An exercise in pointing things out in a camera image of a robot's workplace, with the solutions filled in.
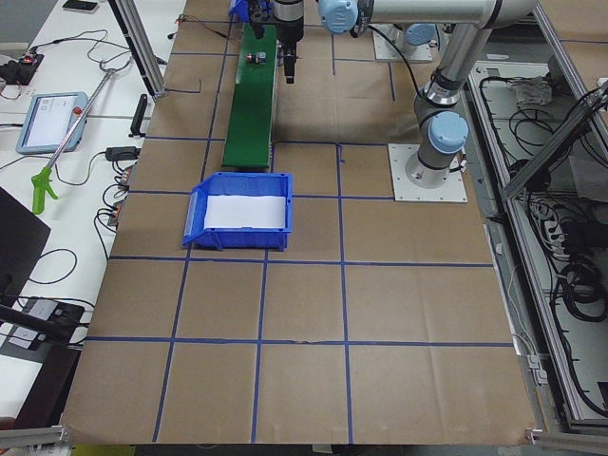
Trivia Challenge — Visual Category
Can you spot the blue plastic bin left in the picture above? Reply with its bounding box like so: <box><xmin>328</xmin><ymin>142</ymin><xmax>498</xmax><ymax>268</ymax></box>
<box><xmin>182</xmin><ymin>172</ymin><xmax>293</xmax><ymax>251</ymax></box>

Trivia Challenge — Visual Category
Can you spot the blue teach pendant tablet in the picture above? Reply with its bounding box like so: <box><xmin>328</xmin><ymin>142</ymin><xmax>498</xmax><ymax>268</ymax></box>
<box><xmin>15</xmin><ymin>92</ymin><xmax>88</xmax><ymax>155</ymax></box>

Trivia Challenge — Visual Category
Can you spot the black power adapter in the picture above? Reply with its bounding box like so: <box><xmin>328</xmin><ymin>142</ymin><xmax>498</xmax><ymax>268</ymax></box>
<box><xmin>104</xmin><ymin>146</ymin><xmax>141</xmax><ymax>162</ymax></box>

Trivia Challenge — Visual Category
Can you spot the white foam pad left bin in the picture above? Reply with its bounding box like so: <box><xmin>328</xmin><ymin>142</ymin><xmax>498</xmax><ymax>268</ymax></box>
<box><xmin>204</xmin><ymin>195</ymin><xmax>286</xmax><ymax>229</ymax></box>

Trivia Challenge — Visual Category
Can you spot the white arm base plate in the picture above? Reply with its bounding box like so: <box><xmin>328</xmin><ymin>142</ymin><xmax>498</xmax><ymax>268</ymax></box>
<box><xmin>372</xmin><ymin>23</ymin><xmax>436</xmax><ymax>64</ymax></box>
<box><xmin>388</xmin><ymin>143</ymin><xmax>467</xmax><ymax>203</ymax></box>

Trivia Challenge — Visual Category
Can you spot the green handled reacher grabber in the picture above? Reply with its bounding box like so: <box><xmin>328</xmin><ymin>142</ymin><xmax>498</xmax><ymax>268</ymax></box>
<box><xmin>31</xmin><ymin>57</ymin><xmax>133</xmax><ymax>215</ymax></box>

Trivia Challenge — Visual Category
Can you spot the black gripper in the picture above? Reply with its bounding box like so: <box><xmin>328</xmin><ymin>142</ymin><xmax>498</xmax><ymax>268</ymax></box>
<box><xmin>250</xmin><ymin>0</ymin><xmax>304</xmax><ymax>85</ymax></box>

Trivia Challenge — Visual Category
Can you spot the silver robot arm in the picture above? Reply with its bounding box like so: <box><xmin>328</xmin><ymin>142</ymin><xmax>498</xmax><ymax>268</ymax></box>
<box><xmin>248</xmin><ymin>1</ymin><xmax>537</xmax><ymax>92</ymax></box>
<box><xmin>406</xmin><ymin>24</ymin><xmax>491</xmax><ymax>189</ymax></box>

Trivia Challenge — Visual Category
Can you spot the red black conveyor power wire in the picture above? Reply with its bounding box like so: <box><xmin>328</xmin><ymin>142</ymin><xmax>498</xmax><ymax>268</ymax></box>
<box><xmin>175</xmin><ymin>13</ymin><xmax>238</xmax><ymax>47</ymax></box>

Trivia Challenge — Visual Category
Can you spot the red mushroom push button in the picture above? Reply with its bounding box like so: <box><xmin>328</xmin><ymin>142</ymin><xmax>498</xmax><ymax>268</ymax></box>
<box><xmin>246</xmin><ymin>51</ymin><xmax>267</xmax><ymax>65</ymax></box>

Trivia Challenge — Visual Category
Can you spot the aluminium frame post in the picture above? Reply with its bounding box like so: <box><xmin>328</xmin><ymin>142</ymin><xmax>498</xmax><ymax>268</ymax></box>
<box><xmin>108</xmin><ymin>0</ymin><xmax>165</xmax><ymax>100</ymax></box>

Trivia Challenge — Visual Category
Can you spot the blue plastic bin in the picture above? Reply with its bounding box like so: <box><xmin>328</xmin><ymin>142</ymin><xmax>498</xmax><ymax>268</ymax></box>
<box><xmin>182</xmin><ymin>172</ymin><xmax>293</xmax><ymax>251</ymax></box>
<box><xmin>229</xmin><ymin>0</ymin><xmax>268</xmax><ymax>24</ymax></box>

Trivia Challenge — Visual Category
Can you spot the blue plastic bin right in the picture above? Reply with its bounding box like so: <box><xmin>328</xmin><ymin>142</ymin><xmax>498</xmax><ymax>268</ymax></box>
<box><xmin>229</xmin><ymin>0</ymin><xmax>268</xmax><ymax>24</ymax></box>

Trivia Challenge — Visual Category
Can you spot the green conveyor belt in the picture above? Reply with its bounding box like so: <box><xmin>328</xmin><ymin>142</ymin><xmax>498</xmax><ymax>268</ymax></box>
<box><xmin>222</xmin><ymin>24</ymin><xmax>277</xmax><ymax>169</ymax></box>

